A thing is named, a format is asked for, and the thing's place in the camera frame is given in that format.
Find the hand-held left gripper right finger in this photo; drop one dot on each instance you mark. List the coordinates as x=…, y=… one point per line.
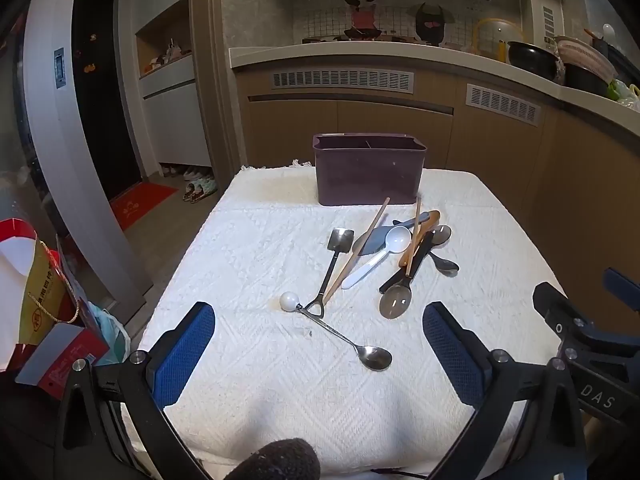
x=450, y=355

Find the short white vent grille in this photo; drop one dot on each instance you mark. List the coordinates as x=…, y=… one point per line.
x=502, y=104

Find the red cardboard box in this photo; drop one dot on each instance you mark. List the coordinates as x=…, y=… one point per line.
x=65, y=365

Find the round black pot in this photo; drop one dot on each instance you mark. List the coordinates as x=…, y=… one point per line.
x=532, y=60

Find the red and yellow paper bag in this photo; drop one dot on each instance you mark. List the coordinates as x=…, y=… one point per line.
x=30, y=280

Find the pink colander basket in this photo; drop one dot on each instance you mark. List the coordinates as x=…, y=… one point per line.
x=585, y=57

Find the white bulb-shaped object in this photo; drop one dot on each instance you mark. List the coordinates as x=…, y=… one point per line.
x=608, y=31

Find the black entrance door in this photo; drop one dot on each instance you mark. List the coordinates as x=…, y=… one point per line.
x=105, y=110

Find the white shoe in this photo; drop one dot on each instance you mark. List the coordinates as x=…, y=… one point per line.
x=195, y=174

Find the red doormat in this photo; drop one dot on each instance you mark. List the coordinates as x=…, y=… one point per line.
x=142, y=205

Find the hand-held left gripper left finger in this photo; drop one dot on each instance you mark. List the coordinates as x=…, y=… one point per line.
x=185, y=355

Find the cartoon couple wall sticker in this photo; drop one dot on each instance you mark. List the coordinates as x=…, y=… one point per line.
x=395, y=5

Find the floral slipper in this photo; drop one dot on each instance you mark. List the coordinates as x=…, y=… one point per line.
x=191, y=195
x=206, y=188

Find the yellow-rimmed glass lid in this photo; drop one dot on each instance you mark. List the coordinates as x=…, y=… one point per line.
x=495, y=30

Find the white plastic spoon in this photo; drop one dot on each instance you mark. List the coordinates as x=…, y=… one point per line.
x=397, y=239

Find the bamboo chopstick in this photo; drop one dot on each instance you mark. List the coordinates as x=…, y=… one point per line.
x=344, y=270
x=413, y=240

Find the purple plastic utensil holder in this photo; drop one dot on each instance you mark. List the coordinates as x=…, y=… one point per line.
x=367, y=170

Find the small dark spoon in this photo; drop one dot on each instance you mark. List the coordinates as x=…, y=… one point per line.
x=447, y=266

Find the long white vent grille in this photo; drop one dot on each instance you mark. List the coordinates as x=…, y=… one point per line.
x=345, y=80

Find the plastic bag of vegetables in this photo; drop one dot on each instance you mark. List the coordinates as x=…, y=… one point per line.
x=625, y=94

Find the white textured cloth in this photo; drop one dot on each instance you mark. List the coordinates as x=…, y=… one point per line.
x=250, y=260

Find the grey metal spoon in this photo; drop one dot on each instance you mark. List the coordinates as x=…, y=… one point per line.
x=359, y=245

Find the black pot under colander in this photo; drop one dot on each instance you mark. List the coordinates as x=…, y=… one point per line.
x=585, y=82

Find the black countertop box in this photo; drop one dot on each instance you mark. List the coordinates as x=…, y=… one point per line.
x=612, y=49

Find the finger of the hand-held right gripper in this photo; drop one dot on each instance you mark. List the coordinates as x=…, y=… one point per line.
x=622, y=280
x=557, y=307

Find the shovel-shaped metal spoon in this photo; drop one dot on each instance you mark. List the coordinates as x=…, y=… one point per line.
x=340, y=240

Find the yellow cylindrical bottle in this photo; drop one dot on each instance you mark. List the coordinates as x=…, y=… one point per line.
x=501, y=51

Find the white shoe cabinet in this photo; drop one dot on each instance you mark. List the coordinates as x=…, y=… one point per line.
x=170, y=120

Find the teal plastic bag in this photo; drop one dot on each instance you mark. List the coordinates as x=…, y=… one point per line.
x=112, y=335

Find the wooden kitchen cabinets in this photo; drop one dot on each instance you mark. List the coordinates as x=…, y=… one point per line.
x=380, y=120

